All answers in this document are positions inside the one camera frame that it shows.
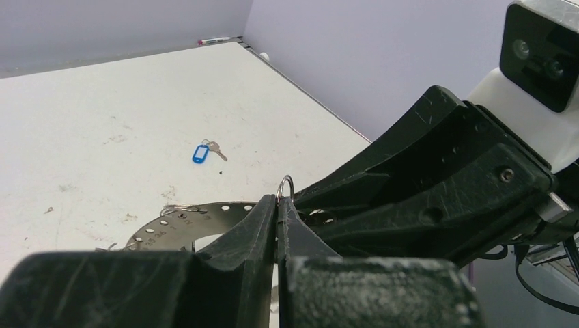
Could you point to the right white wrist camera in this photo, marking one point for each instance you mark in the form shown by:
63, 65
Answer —
534, 89

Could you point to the key with blue tag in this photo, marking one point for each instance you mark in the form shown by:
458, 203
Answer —
202, 151

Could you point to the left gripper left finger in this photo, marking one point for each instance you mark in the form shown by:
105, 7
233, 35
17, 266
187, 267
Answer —
225, 284

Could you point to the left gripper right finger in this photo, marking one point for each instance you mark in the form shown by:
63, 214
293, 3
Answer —
319, 288

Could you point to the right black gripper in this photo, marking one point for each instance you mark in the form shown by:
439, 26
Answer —
506, 196

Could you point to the marker pen at wall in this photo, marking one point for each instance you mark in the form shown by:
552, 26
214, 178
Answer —
210, 41

